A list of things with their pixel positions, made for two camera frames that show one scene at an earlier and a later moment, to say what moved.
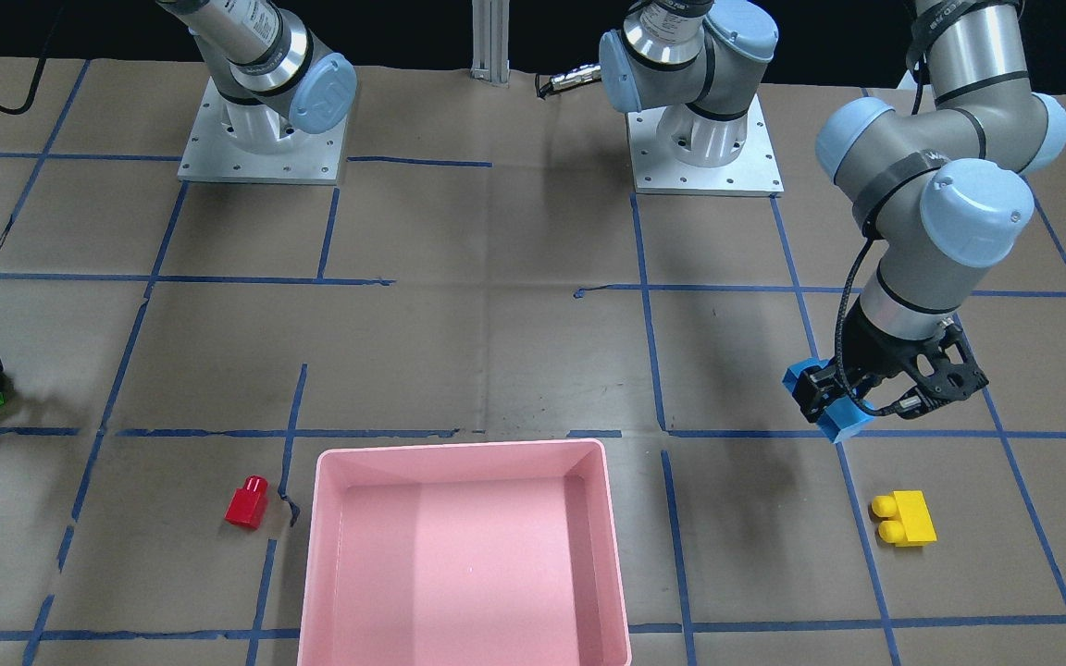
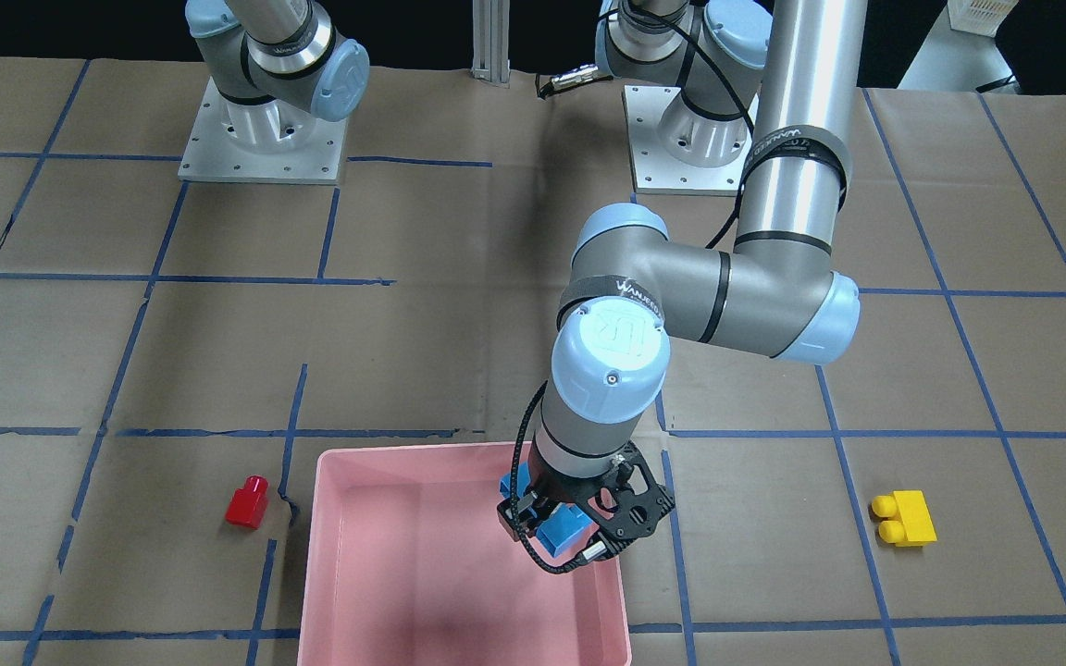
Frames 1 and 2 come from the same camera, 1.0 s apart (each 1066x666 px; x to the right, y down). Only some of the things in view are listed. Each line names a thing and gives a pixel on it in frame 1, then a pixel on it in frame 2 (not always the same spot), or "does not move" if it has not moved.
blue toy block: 842,418 to 565,523
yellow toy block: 910,522 does not move
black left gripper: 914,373 to 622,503
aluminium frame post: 490,20 does not move
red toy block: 247,505 does not move
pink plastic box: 497,554 does not move
